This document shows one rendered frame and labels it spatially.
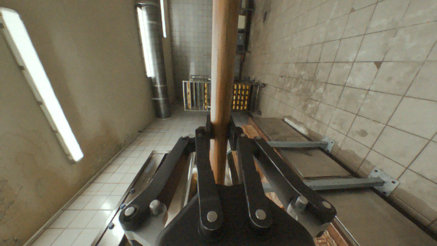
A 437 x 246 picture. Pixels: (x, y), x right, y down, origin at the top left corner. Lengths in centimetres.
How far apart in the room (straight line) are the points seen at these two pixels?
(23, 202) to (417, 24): 289
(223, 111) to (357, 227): 100
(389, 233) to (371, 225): 7
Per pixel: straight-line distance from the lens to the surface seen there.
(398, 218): 130
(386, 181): 145
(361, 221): 112
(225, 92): 17
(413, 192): 141
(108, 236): 160
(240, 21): 469
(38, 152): 177
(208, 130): 16
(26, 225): 188
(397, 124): 139
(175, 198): 157
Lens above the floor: 121
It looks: 4 degrees down
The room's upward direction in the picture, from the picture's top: 89 degrees counter-clockwise
